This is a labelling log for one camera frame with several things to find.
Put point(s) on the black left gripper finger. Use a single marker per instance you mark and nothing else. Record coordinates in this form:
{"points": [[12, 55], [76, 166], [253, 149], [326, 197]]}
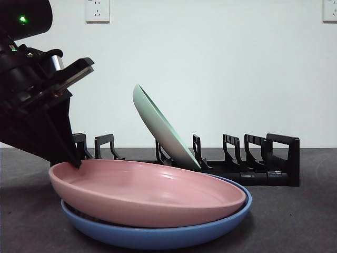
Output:
{"points": [[29, 134], [64, 124]]}

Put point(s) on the green round plate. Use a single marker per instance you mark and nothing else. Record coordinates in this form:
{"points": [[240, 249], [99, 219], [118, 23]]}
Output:
{"points": [[158, 124]]}

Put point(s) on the pink round plate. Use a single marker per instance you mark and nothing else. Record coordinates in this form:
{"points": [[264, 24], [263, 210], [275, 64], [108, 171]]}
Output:
{"points": [[147, 200]]}

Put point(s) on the blue round plate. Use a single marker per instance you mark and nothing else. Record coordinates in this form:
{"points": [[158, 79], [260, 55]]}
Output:
{"points": [[158, 237]]}

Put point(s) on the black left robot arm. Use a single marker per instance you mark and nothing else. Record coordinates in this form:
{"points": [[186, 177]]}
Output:
{"points": [[26, 23]]}

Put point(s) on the black plastic dish rack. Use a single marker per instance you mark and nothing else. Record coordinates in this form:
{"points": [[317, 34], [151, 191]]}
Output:
{"points": [[292, 163]]}

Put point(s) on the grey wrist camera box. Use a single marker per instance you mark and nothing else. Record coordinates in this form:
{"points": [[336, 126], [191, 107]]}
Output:
{"points": [[76, 71]]}

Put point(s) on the white wall socket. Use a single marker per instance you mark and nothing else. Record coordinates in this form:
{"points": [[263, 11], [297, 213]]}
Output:
{"points": [[97, 10], [330, 10]]}

